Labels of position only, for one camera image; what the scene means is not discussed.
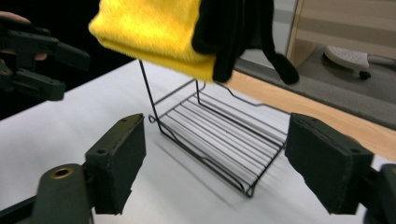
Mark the white chair base with caster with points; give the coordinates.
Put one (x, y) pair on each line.
(345, 57)

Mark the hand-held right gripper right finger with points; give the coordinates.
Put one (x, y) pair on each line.
(330, 168)

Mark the light wooden cabinet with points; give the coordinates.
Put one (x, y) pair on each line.
(342, 21)

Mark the yellow towel with black trim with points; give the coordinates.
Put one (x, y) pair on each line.
(149, 31)

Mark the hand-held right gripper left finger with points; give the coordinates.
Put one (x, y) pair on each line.
(118, 165)

